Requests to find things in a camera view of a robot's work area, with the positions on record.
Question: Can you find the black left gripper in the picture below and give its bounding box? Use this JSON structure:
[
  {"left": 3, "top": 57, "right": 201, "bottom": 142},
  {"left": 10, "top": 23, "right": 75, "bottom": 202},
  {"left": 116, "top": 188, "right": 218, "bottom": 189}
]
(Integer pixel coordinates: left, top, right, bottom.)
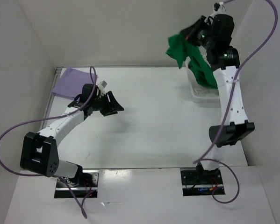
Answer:
[{"left": 91, "top": 91, "right": 124, "bottom": 117}]

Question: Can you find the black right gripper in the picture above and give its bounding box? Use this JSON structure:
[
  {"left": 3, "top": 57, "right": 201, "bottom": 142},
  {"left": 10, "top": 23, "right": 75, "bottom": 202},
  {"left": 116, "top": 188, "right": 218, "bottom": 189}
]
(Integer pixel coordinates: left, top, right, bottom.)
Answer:
[{"left": 179, "top": 15, "right": 215, "bottom": 50}]

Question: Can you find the green t-shirt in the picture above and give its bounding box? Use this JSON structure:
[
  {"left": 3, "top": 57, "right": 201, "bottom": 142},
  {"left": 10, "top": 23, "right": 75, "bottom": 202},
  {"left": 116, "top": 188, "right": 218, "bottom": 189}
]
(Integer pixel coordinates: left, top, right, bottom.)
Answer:
[{"left": 166, "top": 34, "right": 217, "bottom": 89}]

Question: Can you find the purple t-shirt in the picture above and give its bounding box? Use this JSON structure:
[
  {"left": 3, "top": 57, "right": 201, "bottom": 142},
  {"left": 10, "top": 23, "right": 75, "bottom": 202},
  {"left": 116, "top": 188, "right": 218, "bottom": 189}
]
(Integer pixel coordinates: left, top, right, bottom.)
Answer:
[{"left": 51, "top": 67, "right": 97, "bottom": 99}]

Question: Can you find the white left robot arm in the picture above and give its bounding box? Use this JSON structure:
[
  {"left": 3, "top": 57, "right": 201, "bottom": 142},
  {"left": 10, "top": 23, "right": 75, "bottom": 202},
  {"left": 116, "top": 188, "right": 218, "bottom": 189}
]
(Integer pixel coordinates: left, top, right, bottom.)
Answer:
[{"left": 20, "top": 81, "right": 124, "bottom": 187}]

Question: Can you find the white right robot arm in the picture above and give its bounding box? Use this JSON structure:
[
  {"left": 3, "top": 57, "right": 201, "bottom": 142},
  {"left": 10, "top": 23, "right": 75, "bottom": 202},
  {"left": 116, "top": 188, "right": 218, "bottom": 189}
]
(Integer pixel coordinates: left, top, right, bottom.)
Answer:
[{"left": 166, "top": 2, "right": 255, "bottom": 183}]

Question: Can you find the white plastic basket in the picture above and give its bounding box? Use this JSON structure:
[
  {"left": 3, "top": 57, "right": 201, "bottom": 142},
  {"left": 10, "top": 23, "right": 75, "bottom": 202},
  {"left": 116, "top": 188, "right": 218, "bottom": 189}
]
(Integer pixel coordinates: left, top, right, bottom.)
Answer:
[{"left": 186, "top": 57, "right": 220, "bottom": 104}]

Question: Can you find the aluminium table edge rail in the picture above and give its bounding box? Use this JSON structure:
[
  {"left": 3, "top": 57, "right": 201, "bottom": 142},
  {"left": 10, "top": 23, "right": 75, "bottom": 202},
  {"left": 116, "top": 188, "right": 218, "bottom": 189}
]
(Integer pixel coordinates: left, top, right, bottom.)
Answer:
[{"left": 43, "top": 66, "right": 63, "bottom": 122}]

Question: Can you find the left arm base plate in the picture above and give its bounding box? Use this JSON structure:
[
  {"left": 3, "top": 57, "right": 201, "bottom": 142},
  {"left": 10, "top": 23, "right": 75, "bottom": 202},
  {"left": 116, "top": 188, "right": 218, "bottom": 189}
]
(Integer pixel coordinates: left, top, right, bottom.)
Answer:
[{"left": 54, "top": 169, "right": 99, "bottom": 199}]

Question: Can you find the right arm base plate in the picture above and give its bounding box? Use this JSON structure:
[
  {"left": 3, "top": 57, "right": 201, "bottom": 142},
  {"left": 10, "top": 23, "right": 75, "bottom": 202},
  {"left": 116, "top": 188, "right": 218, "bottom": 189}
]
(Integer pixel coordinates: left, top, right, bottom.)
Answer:
[{"left": 180, "top": 166, "right": 225, "bottom": 196}]

